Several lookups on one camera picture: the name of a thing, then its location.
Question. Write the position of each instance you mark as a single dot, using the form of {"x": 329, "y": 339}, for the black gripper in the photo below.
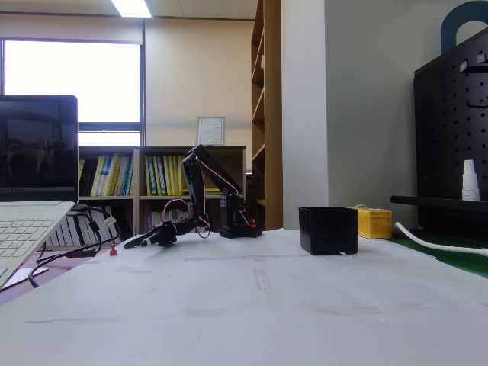
{"x": 160, "y": 234}

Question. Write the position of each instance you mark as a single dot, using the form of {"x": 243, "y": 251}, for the small red object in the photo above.
{"x": 113, "y": 251}

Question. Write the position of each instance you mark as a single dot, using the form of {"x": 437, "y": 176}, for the black square bin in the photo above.
{"x": 328, "y": 230}

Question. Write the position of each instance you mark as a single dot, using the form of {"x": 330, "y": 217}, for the yellow cardboard box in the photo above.
{"x": 375, "y": 225}

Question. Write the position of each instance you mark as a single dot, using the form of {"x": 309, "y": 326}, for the upright yellow book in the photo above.
{"x": 182, "y": 179}

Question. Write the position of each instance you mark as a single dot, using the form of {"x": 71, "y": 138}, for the flat-lying yellow book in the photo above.
{"x": 213, "y": 190}

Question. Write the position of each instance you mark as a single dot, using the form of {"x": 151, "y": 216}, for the dark wooden low bookshelf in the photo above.
{"x": 225, "y": 156}
{"x": 108, "y": 149}

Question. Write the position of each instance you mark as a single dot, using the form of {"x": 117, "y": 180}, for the white paper sheet cover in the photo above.
{"x": 244, "y": 305}

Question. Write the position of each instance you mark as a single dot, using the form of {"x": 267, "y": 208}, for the white card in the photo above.
{"x": 26, "y": 276}

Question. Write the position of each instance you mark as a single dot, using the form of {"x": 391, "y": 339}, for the framed white certificate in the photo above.
{"x": 210, "y": 131}

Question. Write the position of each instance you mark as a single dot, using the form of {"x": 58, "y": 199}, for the white laptop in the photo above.
{"x": 38, "y": 152}

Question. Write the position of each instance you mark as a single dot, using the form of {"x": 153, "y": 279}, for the tall brown wooden bookshelf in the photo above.
{"x": 272, "y": 114}

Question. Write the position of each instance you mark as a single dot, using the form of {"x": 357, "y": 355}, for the ceiling light panel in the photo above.
{"x": 131, "y": 7}

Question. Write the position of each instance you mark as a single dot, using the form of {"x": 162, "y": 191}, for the green desk mat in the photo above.
{"x": 457, "y": 257}

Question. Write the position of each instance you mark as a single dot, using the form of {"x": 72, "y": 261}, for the black pegboard stand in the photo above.
{"x": 442, "y": 133}

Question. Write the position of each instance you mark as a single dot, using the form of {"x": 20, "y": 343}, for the white dropper bottle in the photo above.
{"x": 470, "y": 187}

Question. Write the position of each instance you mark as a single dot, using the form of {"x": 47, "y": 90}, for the teal arch-shaped panel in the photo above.
{"x": 450, "y": 26}

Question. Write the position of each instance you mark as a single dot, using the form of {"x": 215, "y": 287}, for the window with dark frame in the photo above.
{"x": 72, "y": 80}

